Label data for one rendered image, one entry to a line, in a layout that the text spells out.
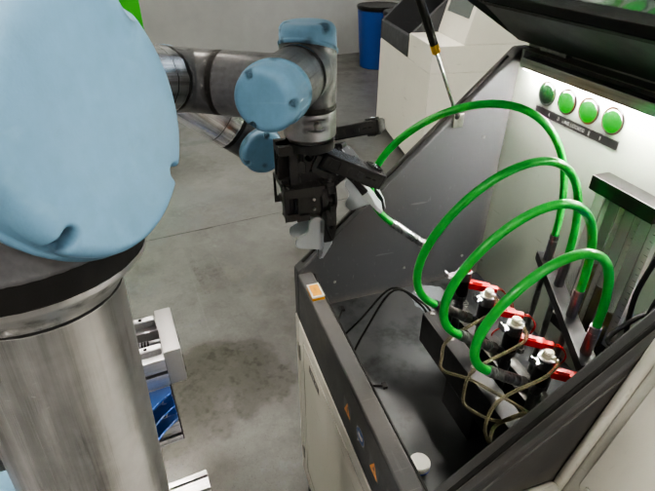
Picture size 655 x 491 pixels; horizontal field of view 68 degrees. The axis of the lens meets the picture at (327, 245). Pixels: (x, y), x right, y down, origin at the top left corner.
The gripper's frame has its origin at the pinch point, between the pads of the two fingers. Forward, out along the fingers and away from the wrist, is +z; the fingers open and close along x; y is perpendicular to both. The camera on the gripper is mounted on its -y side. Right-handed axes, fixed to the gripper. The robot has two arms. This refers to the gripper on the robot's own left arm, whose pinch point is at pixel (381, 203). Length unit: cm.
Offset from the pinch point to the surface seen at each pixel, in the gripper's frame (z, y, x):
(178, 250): -35, 168, -149
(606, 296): 28.9, -24.8, 18.4
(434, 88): -19, 6, -274
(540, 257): 29.7, -16.9, -11.3
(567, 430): 38, -11, 31
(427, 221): 13.7, 3.0, -31.1
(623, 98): 10.0, -43.9, -5.9
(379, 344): 28.6, 24.9, -9.7
